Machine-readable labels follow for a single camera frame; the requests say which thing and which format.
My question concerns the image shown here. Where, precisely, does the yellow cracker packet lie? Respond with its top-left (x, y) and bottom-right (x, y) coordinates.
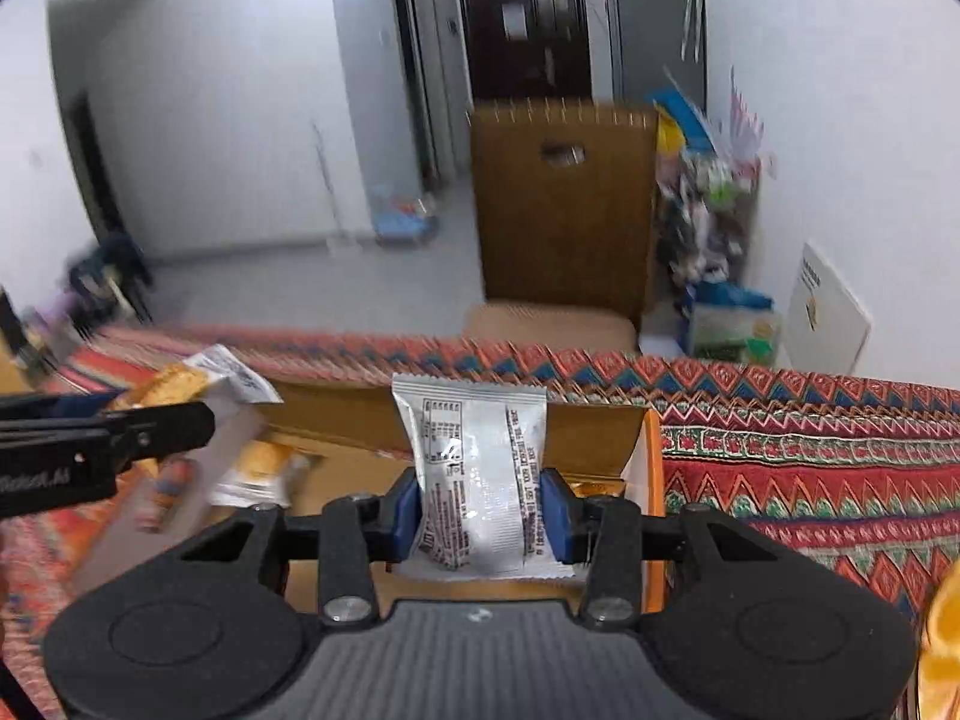
top-left (109, 345), bottom-right (284, 466)

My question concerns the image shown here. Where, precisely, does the small orange snack packet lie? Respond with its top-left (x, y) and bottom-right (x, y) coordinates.
top-left (139, 457), bottom-right (200, 533)

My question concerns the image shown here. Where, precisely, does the patterned red blanket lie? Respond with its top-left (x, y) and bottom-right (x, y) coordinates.
top-left (0, 322), bottom-right (960, 720)

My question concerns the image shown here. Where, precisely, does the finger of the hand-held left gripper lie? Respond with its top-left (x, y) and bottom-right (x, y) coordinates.
top-left (0, 402), bottom-right (217, 470)
top-left (0, 390), bottom-right (132, 421)

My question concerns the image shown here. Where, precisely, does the brown cardboard sheet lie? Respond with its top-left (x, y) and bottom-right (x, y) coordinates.
top-left (461, 301), bottom-right (638, 352)

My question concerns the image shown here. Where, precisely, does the dark chair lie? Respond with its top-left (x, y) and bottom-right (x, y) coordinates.
top-left (64, 232), bottom-right (155, 331)

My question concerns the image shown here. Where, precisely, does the red cardboard box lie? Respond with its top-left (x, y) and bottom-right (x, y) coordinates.
top-left (71, 381), bottom-right (667, 616)

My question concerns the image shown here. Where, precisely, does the white board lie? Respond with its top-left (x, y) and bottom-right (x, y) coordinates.
top-left (784, 241), bottom-right (872, 376)

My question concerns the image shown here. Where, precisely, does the white and yellow snack packet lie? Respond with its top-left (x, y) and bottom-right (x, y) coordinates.
top-left (210, 439), bottom-right (312, 511)

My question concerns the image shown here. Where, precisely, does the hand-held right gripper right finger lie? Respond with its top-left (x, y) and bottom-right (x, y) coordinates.
top-left (541, 469), bottom-right (781, 631)

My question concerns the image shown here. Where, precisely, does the grey refrigerator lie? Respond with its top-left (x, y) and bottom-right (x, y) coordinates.
top-left (609, 0), bottom-right (710, 110)

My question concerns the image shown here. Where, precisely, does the pile of yellow peels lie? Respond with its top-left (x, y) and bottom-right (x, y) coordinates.
top-left (915, 585), bottom-right (960, 720)

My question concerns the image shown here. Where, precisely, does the dark entrance door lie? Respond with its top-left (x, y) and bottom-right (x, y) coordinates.
top-left (457, 0), bottom-right (593, 102)

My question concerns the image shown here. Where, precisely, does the cluttered storage rack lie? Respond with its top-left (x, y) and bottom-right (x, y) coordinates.
top-left (654, 150), bottom-right (760, 293)

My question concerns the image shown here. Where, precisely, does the blue plastic bag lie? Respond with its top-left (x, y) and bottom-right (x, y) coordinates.
top-left (686, 279), bottom-right (775, 314)

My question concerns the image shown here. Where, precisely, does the silver snack packet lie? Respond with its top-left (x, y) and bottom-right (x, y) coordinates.
top-left (391, 373), bottom-right (578, 578)

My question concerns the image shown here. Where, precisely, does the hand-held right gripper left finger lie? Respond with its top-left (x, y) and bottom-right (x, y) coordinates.
top-left (178, 469), bottom-right (419, 627)

